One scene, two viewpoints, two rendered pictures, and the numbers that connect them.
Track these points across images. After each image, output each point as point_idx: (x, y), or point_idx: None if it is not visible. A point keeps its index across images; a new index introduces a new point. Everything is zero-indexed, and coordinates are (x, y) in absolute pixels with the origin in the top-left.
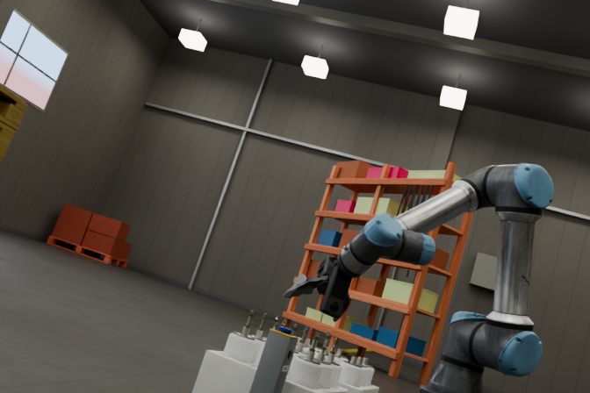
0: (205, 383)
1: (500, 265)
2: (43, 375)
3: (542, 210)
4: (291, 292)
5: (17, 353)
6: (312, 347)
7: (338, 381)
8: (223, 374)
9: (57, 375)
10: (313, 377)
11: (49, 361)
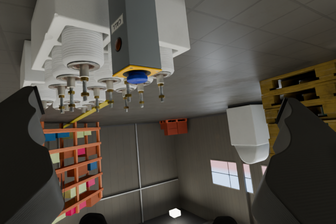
0: (179, 18)
1: None
2: None
3: None
4: (326, 124)
5: (320, 0)
6: (85, 81)
7: (44, 71)
8: (169, 28)
9: None
10: (69, 43)
11: (293, 5)
